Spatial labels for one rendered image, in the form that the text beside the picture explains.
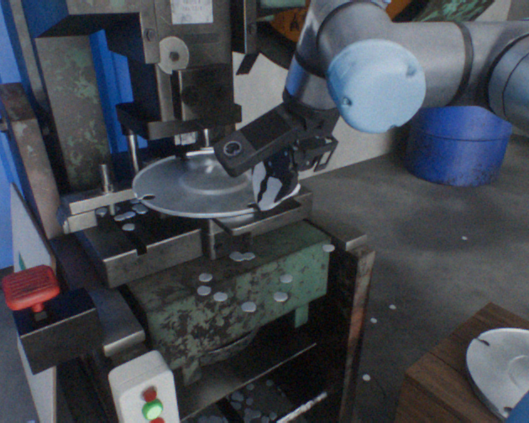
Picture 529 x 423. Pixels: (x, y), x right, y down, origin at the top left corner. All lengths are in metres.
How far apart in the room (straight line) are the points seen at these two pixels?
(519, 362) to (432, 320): 0.66
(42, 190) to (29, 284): 0.47
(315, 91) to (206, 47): 0.31
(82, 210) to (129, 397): 0.36
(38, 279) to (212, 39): 0.46
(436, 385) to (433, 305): 0.81
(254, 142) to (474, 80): 0.25
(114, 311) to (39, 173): 0.44
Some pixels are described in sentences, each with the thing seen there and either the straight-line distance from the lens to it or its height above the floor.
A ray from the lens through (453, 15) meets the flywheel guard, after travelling 0.86.
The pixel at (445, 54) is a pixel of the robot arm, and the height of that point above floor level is 1.04.
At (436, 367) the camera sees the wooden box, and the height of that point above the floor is 0.35.
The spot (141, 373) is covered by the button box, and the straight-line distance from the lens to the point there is 0.65.
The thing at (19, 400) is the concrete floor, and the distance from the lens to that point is 1.58.
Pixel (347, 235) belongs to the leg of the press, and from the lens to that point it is 0.89.
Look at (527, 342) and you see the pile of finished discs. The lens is 1.19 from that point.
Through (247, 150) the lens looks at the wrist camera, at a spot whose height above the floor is 0.92.
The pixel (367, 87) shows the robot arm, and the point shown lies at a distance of 0.37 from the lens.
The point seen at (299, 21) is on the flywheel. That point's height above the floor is 1.02.
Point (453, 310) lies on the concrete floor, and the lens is 1.82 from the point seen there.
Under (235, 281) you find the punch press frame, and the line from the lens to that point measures 0.76.
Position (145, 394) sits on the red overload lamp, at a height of 0.62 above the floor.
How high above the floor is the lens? 1.10
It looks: 28 degrees down
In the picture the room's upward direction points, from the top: straight up
